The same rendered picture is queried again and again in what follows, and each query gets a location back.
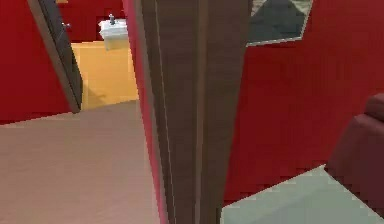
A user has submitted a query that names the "dark red sofa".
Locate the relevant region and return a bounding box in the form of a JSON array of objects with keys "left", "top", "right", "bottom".
[{"left": 324, "top": 93, "right": 384, "bottom": 219}]

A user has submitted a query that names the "white sink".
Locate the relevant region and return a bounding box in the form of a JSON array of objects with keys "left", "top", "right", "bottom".
[{"left": 98, "top": 13, "right": 130, "bottom": 52}]

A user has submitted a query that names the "grey framed wall picture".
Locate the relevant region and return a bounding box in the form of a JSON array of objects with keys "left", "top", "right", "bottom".
[{"left": 246, "top": 0, "right": 314, "bottom": 47}]

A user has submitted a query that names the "dark brown room door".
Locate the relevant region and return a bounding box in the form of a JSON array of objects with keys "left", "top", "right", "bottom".
[{"left": 27, "top": 0, "right": 84, "bottom": 114}]

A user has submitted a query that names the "brown wooden room door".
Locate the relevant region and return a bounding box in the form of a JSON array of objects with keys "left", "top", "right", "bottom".
[{"left": 134, "top": 0, "right": 254, "bottom": 224}]

